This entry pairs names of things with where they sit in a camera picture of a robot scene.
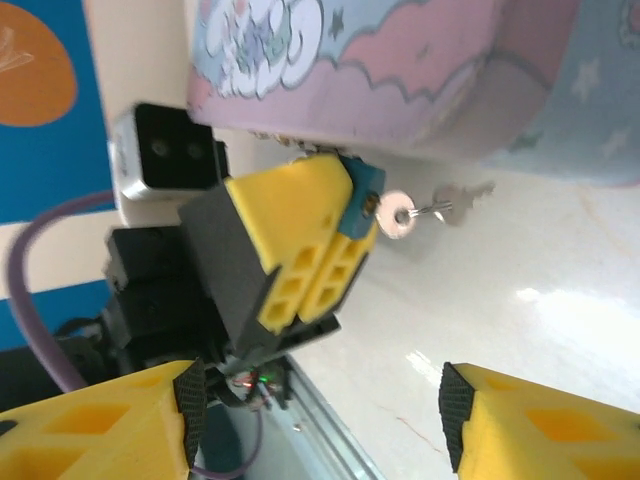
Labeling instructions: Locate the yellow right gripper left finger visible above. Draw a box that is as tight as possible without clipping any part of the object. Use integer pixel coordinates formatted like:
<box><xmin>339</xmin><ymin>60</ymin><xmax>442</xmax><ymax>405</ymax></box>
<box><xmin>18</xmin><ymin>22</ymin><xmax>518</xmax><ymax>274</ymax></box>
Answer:
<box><xmin>0</xmin><ymin>357</ymin><xmax>209</xmax><ymax>480</ymax></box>

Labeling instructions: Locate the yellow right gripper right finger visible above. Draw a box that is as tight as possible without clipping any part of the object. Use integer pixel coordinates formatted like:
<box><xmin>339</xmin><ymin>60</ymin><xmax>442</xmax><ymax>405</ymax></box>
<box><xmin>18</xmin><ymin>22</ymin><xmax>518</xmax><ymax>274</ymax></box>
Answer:
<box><xmin>438</xmin><ymin>362</ymin><xmax>640</xmax><ymax>480</ymax></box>

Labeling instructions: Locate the silver key ring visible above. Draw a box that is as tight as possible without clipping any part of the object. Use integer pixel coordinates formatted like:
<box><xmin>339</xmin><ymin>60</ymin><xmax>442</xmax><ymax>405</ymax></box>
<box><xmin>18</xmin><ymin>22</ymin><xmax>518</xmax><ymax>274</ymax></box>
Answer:
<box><xmin>407</xmin><ymin>198</ymin><xmax>455</xmax><ymax>225</ymax></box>

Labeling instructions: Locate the pink cartoon print box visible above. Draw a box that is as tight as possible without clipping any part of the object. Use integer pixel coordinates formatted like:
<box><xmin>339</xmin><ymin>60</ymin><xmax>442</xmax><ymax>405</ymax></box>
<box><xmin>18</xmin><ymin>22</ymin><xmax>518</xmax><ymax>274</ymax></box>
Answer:
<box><xmin>185</xmin><ymin>0</ymin><xmax>640</xmax><ymax>189</ymax></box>

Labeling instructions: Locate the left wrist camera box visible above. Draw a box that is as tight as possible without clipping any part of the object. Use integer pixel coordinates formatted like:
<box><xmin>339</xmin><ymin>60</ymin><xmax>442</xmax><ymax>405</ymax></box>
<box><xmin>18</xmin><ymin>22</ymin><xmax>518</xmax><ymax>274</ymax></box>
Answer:
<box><xmin>107</xmin><ymin>102</ymin><xmax>230</xmax><ymax>202</ymax></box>

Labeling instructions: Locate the thick purple cable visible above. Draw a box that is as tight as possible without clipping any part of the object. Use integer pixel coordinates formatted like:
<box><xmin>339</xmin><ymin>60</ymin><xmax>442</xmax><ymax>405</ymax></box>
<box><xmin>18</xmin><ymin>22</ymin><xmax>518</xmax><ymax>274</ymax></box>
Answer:
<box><xmin>7</xmin><ymin>191</ymin><xmax>117</xmax><ymax>397</ymax></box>

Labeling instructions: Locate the thin purple wire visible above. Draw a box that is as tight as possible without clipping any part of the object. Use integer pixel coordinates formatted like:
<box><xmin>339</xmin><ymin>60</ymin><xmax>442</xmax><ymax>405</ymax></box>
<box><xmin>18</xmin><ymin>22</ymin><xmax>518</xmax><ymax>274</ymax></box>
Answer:
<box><xmin>191</xmin><ymin>407</ymin><xmax>265</xmax><ymax>477</ymax></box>

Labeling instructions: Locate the blue and orange wall banner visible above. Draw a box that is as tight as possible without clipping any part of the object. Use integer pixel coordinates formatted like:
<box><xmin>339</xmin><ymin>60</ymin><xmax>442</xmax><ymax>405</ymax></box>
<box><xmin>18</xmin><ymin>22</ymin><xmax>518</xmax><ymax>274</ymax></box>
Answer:
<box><xmin>0</xmin><ymin>0</ymin><xmax>119</xmax><ymax>351</ymax></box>

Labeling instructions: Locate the grey metal table rail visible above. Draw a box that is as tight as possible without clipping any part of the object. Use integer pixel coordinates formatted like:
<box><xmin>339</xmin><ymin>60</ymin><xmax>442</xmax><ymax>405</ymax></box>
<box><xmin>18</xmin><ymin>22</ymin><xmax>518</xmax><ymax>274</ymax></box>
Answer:
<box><xmin>279</xmin><ymin>355</ymin><xmax>389</xmax><ymax>480</ymax></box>

